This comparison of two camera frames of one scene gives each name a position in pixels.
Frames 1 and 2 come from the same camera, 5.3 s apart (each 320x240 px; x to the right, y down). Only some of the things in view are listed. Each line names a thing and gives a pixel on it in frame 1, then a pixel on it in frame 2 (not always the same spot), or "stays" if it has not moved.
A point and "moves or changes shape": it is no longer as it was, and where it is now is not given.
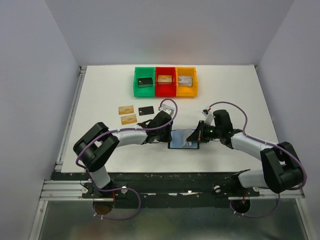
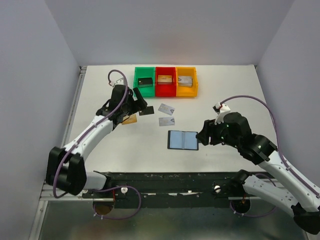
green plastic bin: x=144 y=84 stays
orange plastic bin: x=187 y=91 stays
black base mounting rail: x=163 y=189 stays
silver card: x=185 y=133 moves or changes shape
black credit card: x=146 y=110 stays
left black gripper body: x=164 y=135 → x=132 y=107
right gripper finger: x=196 y=135 → x=203 y=135
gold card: x=128 y=119 stays
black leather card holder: x=179 y=140 stays
